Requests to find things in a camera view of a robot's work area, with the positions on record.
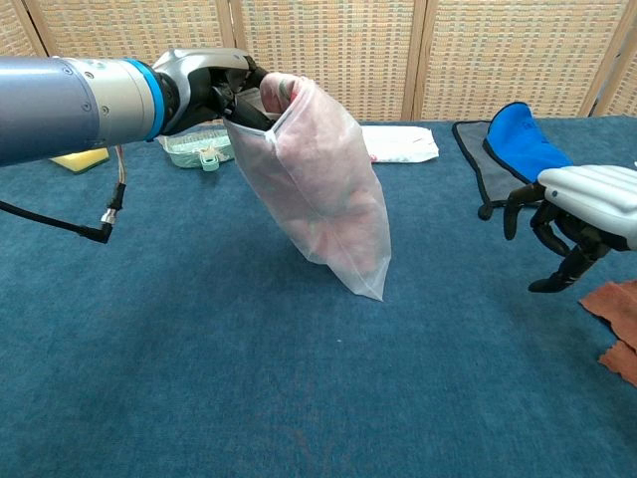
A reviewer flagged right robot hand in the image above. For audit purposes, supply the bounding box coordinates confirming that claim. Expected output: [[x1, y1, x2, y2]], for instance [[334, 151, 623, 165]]
[[502, 163, 637, 294]]

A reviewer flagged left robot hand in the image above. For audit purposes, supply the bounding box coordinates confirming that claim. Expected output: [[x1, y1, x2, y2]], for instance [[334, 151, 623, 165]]
[[151, 47, 285, 138]]

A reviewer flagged transparent plastic zip bag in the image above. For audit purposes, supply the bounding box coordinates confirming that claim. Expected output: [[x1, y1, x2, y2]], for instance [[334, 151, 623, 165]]
[[223, 72, 393, 304]]

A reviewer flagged green transparent plastic container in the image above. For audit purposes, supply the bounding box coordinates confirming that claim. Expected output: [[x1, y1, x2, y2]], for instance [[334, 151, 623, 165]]
[[157, 123, 236, 174]]

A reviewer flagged brown cloth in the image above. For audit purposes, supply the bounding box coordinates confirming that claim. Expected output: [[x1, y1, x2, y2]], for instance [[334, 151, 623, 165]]
[[578, 280, 637, 388]]

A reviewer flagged grey cloth with black trim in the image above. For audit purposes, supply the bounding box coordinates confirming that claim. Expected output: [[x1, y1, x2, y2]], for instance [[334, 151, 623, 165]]
[[451, 119, 543, 220]]

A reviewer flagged yellow sponge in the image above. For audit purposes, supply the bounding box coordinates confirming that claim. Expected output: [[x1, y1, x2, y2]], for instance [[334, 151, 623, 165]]
[[49, 147, 110, 175]]

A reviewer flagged woven folding screen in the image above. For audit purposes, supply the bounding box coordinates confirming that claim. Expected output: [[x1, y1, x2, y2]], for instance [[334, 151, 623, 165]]
[[0, 0, 637, 130]]

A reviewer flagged white pink wet wipes pack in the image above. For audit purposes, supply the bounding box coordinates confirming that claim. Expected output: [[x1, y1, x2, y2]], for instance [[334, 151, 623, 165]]
[[358, 124, 439, 164]]

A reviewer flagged teal table cover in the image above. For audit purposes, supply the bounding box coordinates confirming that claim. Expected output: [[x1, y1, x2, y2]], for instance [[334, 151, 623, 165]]
[[0, 117, 637, 478]]

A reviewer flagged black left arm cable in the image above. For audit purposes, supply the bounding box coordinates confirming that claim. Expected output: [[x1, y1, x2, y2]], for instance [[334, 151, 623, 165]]
[[0, 143, 128, 244]]

